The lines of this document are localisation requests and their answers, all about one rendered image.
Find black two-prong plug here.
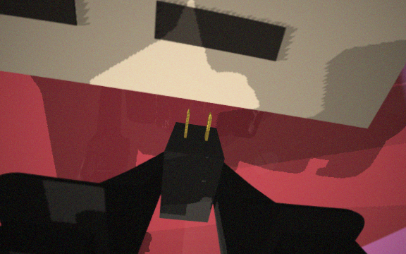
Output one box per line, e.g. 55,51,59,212
159,109,225,222

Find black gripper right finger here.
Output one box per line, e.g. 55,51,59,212
213,163,364,254

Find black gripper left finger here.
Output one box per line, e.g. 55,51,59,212
0,152,164,254

